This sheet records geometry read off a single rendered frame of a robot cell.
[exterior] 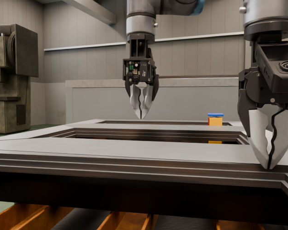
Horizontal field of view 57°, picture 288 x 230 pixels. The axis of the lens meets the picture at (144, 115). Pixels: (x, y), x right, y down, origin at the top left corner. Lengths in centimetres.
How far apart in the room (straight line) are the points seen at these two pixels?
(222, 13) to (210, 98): 749
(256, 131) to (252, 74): 8
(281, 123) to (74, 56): 1010
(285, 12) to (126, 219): 49
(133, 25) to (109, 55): 894
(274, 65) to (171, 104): 100
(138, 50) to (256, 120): 35
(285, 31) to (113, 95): 107
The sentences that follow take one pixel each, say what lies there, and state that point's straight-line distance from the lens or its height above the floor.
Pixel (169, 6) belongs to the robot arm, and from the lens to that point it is 71.
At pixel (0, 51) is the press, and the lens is 831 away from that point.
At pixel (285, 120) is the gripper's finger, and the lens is 43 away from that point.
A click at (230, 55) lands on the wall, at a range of 845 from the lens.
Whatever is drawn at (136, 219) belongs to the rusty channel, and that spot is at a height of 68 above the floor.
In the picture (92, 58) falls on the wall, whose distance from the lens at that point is 995.
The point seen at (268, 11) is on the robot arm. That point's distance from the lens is 43.
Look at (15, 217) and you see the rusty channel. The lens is 65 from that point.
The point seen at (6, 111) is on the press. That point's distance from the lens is 812.
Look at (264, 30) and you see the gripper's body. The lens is 43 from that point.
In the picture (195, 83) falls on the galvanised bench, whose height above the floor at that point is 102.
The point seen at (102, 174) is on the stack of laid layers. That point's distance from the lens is 46.
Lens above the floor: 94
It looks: 3 degrees down
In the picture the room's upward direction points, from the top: straight up
